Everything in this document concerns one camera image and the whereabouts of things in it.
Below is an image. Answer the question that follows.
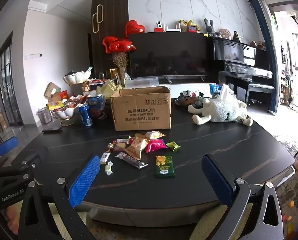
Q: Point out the gold wall ornament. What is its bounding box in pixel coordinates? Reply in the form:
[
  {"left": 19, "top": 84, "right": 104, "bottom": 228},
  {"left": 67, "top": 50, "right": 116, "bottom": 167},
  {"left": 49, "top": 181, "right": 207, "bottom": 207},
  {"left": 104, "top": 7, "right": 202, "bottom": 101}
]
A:
[{"left": 92, "top": 4, "right": 104, "bottom": 34}]

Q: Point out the small light green snack packet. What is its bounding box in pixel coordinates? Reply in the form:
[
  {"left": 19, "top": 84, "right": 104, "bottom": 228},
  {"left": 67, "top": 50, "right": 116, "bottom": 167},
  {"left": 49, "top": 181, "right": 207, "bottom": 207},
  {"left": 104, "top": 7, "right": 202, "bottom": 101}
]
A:
[{"left": 166, "top": 141, "right": 181, "bottom": 152}]

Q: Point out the black television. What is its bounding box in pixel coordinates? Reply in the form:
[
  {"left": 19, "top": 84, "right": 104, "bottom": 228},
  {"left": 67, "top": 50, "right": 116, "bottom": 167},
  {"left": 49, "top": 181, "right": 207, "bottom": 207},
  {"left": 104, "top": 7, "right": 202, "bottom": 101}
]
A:
[{"left": 128, "top": 32, "right": 214, "bottom": 84}]

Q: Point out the small brown cardboard box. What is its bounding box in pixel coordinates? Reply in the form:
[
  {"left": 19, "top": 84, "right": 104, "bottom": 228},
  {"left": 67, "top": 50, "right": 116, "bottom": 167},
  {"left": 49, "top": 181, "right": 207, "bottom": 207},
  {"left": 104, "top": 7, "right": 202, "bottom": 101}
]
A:
[{"left": 43, "top": 82, "right": 62, "bottom": 98}]

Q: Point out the white tissue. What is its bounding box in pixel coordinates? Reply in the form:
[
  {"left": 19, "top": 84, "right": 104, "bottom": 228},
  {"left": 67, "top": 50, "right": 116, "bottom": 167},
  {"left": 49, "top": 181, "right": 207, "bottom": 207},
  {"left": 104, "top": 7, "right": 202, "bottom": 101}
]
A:
[{"left": 219, "top": 84, "right": 236, "bottom": 101}]

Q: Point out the white cheese snack packet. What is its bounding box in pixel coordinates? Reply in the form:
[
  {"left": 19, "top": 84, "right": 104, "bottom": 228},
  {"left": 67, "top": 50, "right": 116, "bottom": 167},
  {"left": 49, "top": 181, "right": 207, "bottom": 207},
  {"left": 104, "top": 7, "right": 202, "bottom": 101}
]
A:
[{"left": 113, "top": 139, "right": 129, "bottom": 152}]

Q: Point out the black upright piano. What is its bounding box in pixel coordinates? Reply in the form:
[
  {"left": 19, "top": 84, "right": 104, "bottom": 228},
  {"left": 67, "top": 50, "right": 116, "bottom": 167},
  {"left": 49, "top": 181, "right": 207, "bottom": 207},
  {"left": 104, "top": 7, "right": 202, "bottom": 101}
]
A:
[{"left": 210, "top": 37, "right": 274, "bottom": 105}]

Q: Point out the white shell bowl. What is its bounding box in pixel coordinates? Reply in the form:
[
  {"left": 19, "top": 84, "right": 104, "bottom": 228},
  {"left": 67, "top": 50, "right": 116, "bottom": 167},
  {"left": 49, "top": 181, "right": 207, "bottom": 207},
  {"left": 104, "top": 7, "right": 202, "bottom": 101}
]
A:
[
  {"left": 63, "top": 70, "right": 92, "bottom": 85},
  {"left": 50, "top": 103, "right": 82, "bottom": 119}
]

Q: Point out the clear plastic container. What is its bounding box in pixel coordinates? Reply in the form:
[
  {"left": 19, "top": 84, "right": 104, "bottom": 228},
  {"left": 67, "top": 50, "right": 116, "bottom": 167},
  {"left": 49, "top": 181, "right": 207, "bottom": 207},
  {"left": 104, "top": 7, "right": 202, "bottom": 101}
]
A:
[{"left": 132, "top": 77, "right": 160, "bottom": 89}]

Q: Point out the red heart balloon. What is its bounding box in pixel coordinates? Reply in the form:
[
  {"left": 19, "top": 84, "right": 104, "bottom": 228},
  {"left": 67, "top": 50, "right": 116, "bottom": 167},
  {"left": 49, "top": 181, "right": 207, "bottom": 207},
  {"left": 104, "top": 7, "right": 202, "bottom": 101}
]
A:
[
  {"left": 109, "top": 39, "right": 137, "bottom": 54},
  {"left": 102, "top": 36, "right": 120, "bottom": 54},
  {"left": 125, "top": 20, "right": 146, "bottom": 36}
]

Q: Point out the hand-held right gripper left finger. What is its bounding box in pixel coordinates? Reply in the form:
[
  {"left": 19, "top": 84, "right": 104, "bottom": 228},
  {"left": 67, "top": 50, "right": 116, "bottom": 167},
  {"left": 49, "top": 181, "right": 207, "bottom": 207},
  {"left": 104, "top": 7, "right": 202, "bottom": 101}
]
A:
[{"left": 16, "top": 154, "right": 101, "bottom": 240}]

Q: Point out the gold bowl stand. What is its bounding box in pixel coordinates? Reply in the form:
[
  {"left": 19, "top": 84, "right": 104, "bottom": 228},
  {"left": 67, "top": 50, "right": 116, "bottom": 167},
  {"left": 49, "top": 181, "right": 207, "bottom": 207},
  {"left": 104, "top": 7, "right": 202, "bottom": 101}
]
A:
[{"left": 60, "top": 81, "right": 89, "bottom": 127}]

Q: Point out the black framed glass door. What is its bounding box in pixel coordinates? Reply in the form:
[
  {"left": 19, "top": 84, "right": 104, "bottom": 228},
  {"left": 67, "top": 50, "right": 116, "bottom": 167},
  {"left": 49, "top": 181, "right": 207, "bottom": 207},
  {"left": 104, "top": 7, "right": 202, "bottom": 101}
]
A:
[{"left": 0, "top": 31, "right": 23, "bottom": 128}]

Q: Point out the dark blue snack box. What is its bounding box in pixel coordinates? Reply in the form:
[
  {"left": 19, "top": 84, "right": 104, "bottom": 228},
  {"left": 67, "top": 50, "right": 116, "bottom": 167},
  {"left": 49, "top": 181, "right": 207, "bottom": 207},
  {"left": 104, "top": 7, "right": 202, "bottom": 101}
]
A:
[{"left": 87, "top": 96, "right": 106, "bottom": 121}]

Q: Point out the brown candy packet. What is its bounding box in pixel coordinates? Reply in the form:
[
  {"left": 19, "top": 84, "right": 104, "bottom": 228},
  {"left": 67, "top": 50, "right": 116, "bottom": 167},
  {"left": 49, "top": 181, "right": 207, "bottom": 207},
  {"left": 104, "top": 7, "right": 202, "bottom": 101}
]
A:
[{"left": 107, "top": 141, "right": 119, "bottom": 153}]

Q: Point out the brown monkey plush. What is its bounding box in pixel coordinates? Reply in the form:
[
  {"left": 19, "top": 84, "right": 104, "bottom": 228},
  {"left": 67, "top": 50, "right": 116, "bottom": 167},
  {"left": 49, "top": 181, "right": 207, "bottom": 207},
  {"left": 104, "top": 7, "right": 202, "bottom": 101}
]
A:
[{"left": 217, "top": 28, "right": 231, "bottom": 40}]

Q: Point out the red box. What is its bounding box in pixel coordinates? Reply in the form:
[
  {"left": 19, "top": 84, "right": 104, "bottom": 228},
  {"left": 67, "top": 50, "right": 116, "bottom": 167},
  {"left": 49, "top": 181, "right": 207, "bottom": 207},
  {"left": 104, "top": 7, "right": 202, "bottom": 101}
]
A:
[{"left": 52, "top": 90, "right": 69, "bottom": 102}]

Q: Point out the pink snack packet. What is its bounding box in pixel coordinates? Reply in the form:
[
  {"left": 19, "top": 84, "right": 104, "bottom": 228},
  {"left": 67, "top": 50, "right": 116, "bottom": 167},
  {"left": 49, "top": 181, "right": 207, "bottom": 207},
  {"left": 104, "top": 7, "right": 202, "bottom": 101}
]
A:
[{"left": 145, "top": 138, "right": 168, "bottom": 154}]

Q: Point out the blue packet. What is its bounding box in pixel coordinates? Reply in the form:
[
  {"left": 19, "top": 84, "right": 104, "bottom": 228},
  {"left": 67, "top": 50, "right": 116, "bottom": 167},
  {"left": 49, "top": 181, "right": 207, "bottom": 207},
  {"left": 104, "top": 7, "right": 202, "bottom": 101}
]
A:
[{"left": 209, "top": 84, "right": 222, "bottom": 97}]

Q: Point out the black piano bench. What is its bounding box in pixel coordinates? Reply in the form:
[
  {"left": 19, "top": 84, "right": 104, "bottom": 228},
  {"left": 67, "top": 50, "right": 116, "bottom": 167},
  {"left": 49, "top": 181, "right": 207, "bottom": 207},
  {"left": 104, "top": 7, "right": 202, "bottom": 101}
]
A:
[{"left": 247, "top": 83, "right": 276, "bottom": 105}]

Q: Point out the clear trash bin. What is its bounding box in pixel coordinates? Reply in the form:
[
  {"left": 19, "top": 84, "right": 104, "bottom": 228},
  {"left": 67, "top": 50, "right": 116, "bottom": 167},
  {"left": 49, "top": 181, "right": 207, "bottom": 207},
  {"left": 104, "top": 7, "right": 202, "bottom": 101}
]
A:
[{"left": 37, "top": 107, "right": 53, "bottom": 125}]

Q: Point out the yellow snack bag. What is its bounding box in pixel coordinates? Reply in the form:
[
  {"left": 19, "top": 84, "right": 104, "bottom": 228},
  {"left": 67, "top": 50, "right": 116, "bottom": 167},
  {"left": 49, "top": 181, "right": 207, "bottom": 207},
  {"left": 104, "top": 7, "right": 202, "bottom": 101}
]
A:
[{"left": 46, "top": 101, "right": 64, "bottom": 111}]

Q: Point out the dried flower bunch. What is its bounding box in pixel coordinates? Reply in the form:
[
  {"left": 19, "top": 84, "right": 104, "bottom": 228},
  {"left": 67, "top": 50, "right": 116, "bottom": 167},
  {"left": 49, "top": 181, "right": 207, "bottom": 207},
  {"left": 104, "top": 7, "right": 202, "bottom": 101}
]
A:
[{"left": 110, "top": 52, "right": 129, "bottom": 69}]

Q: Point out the grey rabbit plush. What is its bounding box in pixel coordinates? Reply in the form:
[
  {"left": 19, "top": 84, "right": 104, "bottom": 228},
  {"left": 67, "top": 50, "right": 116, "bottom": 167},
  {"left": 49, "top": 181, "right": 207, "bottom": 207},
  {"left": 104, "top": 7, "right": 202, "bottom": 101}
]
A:
[{"left": 203, "top": 18, "right": 215, "bottom": 37}]

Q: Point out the white sheep plush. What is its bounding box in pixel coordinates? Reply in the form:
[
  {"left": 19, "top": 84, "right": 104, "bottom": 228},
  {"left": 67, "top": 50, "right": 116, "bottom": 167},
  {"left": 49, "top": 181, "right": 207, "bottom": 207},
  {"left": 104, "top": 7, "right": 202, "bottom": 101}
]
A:
[{"left": 188, "top": 97, "right": 254, "bottom": 127}]

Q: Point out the dark bowl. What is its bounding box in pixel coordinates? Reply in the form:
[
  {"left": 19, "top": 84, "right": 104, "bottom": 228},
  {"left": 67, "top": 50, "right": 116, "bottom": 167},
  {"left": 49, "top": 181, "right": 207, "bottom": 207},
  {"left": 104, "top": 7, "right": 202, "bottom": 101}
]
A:
[{"left": 174, "top": 91, "right": 205, "bottom": 107}]

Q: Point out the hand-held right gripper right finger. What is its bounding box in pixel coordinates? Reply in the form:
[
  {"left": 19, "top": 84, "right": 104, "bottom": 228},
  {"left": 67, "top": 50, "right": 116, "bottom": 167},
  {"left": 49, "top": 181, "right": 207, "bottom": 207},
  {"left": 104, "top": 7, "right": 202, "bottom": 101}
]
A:
[{"left": 201, "top": 154, "right": 288, "bottom": 240}]

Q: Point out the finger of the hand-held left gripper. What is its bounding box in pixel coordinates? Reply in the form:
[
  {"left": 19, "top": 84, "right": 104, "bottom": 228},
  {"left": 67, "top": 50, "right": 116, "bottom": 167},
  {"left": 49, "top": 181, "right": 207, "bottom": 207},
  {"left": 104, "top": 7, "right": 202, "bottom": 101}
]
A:
[
  {"left": 0, "top": 146, "right": 49, "bottom": 178},
  {"left": 0, "top": 137, "right": 19, "bottom": 167}
]

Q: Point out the black flat device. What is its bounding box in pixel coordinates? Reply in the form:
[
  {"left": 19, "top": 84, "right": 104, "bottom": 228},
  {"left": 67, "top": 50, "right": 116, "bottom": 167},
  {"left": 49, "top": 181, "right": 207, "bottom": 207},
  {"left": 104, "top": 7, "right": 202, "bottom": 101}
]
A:
[{"left": 42, "top": 127, "right": 63, "bottom": 134}]

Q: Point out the beige orange snack packet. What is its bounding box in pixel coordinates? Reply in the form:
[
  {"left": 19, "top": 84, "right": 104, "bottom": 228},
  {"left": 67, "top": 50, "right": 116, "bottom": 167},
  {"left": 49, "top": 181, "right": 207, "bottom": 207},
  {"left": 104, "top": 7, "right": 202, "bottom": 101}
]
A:
[{"left": 125, "top": 140, "right": 149, "bottom": 159}]

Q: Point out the blue drink can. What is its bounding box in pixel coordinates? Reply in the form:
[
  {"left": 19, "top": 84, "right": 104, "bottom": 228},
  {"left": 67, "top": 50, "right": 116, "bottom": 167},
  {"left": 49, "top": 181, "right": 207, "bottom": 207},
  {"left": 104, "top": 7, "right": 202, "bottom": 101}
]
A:
[{"left": 78, "top": 104, "right": 93, "bottom": 129}]

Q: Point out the small white candy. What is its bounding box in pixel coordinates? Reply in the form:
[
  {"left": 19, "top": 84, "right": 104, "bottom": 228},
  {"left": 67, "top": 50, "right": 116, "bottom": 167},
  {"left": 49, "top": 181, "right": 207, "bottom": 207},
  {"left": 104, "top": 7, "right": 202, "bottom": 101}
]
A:
[{"left": 105, "top": 161, "right": 115, "bottom": 176}]

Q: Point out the pale yellow snack packet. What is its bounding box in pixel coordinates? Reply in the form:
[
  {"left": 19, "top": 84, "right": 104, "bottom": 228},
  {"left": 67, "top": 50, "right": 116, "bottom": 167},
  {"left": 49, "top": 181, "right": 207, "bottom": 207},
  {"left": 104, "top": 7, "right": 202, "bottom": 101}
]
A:
[{"left": 135, "top": 131, "right": 166, "bottom": 141}]

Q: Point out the dark green snack packet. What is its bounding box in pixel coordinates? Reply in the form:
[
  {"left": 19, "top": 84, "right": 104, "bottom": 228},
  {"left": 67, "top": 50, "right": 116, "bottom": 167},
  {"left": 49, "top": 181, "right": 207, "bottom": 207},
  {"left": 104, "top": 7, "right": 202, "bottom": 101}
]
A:
[{"left": 155, "top": 154, "right": 176, "bottom": 179}]

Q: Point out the yellow toy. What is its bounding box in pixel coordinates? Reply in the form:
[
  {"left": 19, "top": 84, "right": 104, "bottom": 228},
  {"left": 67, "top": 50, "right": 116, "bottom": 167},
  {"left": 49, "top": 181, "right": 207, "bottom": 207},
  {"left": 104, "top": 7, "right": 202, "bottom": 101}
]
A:
[{"left": 177, "top": 19, "right": 201, "bottom": 28}]

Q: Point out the white router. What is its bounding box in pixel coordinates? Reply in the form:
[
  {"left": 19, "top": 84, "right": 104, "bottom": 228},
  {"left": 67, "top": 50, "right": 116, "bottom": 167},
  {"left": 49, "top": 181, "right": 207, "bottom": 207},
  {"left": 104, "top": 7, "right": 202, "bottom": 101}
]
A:
[{"left": 165, "top": 22, "right": 182, "bottom": 32}]

